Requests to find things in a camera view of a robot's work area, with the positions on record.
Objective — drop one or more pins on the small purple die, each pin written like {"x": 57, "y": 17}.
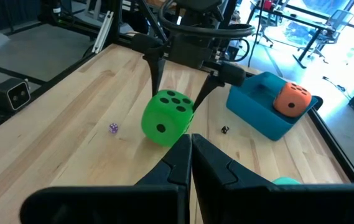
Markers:
{"x": 113, "y": 128}

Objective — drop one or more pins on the blue plastic bin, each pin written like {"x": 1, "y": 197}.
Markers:
{"x": 251, "y": 105}

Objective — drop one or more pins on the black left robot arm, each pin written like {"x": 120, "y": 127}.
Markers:
{"x": 201, "y": 12}

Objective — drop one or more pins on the large green foam die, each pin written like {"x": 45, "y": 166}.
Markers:
{"x": 164, "y": 119}

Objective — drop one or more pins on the large teal foam die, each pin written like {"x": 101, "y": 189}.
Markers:
{"x": 285, "y": 181}

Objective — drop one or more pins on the black table-level camera box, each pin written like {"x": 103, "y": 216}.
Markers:
{"x": 12, "y": 93}

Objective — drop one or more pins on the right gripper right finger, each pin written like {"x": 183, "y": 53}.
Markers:
{"x": 257, "y": 205}

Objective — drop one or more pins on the large orange foam die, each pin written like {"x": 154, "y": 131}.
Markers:
{"x": 291, "y": 99}

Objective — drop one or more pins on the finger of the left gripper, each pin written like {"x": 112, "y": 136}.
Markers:
{"x": 148, "y": 43}
{"x": 231, "y": 74}

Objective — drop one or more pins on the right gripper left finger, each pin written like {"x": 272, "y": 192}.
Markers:
{"x": 133, "y": 205}

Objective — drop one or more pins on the white aluminium bar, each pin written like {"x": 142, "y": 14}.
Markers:
{"x": 102, "y": 32}

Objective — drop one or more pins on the small black die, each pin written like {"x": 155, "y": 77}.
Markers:
{"x": 225, "y": 129}

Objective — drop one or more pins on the black office desk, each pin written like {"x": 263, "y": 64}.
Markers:
{"x": 307, "y": 21}

